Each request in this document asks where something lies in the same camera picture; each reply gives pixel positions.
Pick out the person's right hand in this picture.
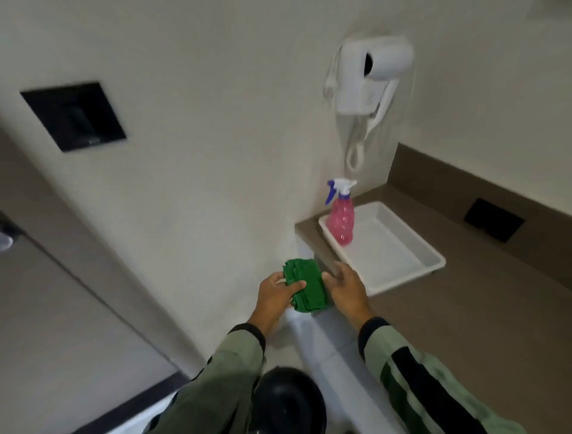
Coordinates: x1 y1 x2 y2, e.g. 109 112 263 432
322 261 375 323

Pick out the pink spray bottle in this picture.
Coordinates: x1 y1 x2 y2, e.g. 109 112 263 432
325 178 358 247

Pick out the person's left hand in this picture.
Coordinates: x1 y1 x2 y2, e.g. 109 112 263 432
249 271 307 329

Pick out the green cloth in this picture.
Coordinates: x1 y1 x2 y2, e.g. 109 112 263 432
282 258 334 313

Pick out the white wall hair dryer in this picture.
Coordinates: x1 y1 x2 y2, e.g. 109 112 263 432
334 36 414 130

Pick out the grey door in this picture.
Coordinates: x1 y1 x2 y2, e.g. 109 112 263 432
0 130 206 434

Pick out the person's right forearm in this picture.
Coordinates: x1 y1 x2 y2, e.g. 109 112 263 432
351 312 528 434

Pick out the black round bin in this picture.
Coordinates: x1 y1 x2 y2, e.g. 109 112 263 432
248 367 327 434

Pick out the silver door handle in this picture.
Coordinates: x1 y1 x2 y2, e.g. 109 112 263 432
0 214 23 252

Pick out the white coiled dryer cord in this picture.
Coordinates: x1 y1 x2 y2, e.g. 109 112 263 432
324 46 399 173

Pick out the white plastic tray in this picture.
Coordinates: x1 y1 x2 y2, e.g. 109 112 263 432
318 201 447 297

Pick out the person's left forearm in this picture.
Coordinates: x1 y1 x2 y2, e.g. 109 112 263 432
144 315 267 434

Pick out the black square wall panel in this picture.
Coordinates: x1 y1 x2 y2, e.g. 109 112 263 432
20 81 127 153

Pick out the black wall socket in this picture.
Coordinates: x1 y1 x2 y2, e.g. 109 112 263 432
463 198 525 243

